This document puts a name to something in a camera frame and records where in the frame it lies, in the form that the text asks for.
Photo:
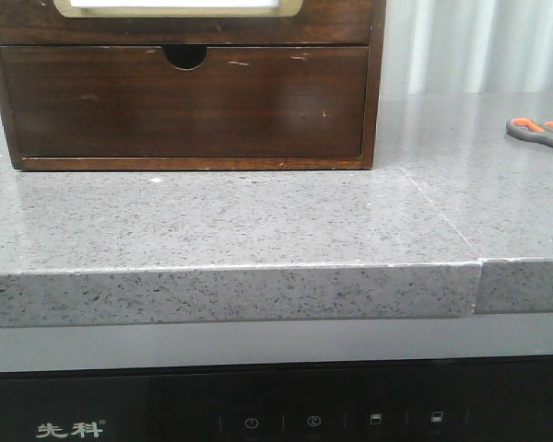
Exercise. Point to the grey orange scissors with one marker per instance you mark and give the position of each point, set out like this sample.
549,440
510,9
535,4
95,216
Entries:
527,130

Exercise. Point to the wooden drawer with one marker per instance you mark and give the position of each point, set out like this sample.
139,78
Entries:
130,101
338,22

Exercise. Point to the dark wooden drawer cabinet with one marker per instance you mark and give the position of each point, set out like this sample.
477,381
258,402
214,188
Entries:
187,57

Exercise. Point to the black appliance control panel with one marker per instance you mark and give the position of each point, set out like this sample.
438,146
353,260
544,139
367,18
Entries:
466,399

